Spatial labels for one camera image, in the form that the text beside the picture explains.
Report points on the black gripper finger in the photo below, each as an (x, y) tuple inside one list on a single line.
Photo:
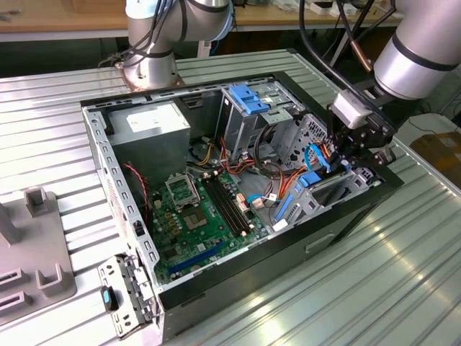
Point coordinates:
[(347, 146), (385, 158)]

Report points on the hard disk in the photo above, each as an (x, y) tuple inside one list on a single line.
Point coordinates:
[(309, 179)]

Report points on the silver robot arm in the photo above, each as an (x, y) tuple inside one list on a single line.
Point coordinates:
[(414, 61)]

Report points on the brown cardboard box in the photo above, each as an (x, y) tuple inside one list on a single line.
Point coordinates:
[(443, 151)]

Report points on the white label tag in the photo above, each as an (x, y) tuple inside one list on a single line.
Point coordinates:
[(280, 226)]

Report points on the blue drive cage latch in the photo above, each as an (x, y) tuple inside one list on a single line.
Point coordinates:
[(248, 99)]

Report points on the grey drive cage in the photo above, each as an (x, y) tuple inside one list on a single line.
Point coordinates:
[(237, 133)]

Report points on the black RAM slot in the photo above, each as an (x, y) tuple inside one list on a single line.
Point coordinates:
[(224, 207), (229, 207), (233, 206), (220, 207)]

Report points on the white device box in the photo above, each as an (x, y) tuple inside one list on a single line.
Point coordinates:
[(322, 9)]

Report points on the green motherboard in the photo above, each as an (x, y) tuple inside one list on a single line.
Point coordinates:
[(212, 230)]

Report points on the black open PC case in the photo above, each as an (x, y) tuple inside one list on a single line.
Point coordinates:
[(252, 274)]

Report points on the CPU socket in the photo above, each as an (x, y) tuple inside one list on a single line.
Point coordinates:
[(194, 220)]

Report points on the blue expansion slot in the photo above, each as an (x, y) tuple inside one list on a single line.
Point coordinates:
[(196, 258)]

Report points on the grey power supply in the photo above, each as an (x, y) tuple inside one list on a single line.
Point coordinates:
[(151, 144)]

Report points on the black blue case latch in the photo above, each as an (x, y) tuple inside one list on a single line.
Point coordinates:
[(108, 297)]

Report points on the grey parts rack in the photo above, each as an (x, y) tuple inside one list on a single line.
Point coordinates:
[(36, 245)]

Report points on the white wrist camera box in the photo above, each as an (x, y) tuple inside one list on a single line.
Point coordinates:
[(349, 108)]

